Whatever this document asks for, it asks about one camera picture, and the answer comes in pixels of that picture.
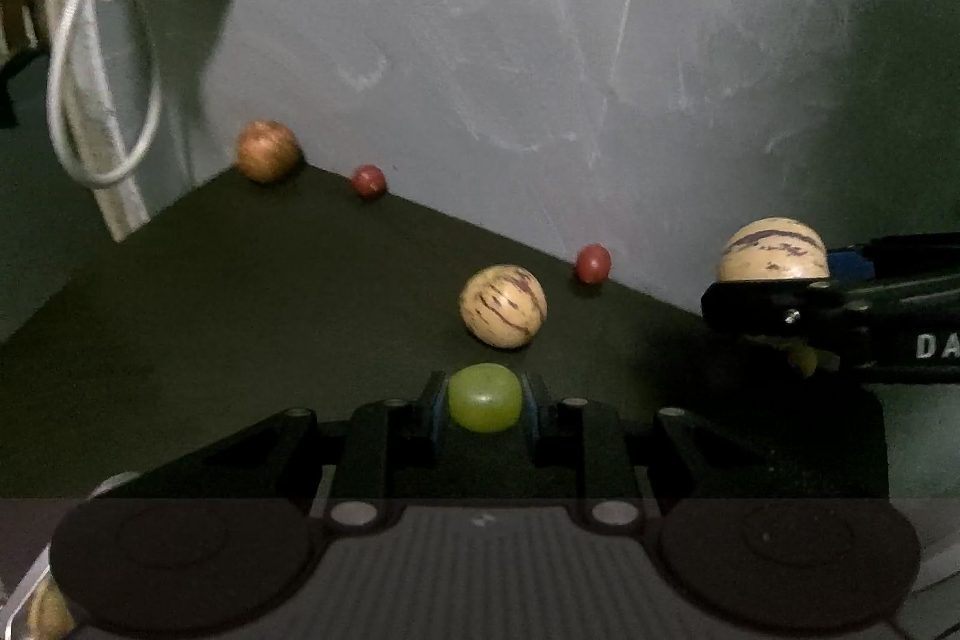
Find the red cherry fruit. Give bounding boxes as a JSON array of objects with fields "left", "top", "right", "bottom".
[
  {"left": 350, "top": 164, "right": 387, "bottom": 202},
  {"left": 574, "top": 244, "right": 612, "bottom": 286}
]

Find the small green grape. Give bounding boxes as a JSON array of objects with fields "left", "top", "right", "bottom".
[{"left": 793, "top": 346, "right": 818, "bottom": 377}]

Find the striped cream pepino melon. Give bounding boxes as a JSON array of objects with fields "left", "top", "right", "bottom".
[{"left": 459, "top": 265, "right": 548, "bottom": 349}]

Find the black table mat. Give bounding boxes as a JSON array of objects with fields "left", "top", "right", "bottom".
[{"left": 0, "top": 159, "right": 890, "bottom": 501}]

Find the red-yellow apple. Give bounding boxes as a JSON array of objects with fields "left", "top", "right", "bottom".
[{"left": 236, "top": 120, "right": 302, "bottom": 184}]

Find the steel tray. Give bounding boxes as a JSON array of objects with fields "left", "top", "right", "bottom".
[{"left": 0, "top": 469, "right": 145, "bottom": 640}]

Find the white cable loop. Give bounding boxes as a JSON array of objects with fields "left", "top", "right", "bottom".
[{"left": 45, "top": 0, "right": 163, "bottom": 190}]

